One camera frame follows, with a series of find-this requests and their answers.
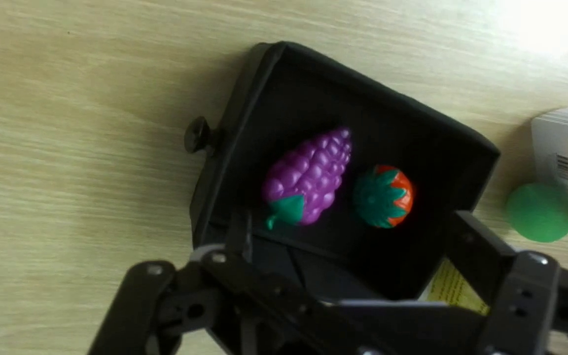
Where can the green ball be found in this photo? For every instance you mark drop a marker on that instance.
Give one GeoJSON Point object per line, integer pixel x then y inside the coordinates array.
{"type": "Point", "coordinates": [537, 212]}

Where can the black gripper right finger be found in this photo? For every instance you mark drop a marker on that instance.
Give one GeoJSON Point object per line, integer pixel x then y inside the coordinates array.
{"type": "Point", "coordinates": [526, 291]}

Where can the black square storage box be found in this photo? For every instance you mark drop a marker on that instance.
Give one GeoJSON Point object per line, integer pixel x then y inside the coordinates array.
{"type": "Point", "coordinates": [289, 94]}

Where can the purple grape toy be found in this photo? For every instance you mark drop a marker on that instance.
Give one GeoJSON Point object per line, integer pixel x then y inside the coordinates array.
{"type": "Point", "coordinates": [303, 184]}

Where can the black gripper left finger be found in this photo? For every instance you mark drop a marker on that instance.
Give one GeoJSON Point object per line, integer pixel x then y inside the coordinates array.
{"type": "Point", "coordinates": [218, 291]}

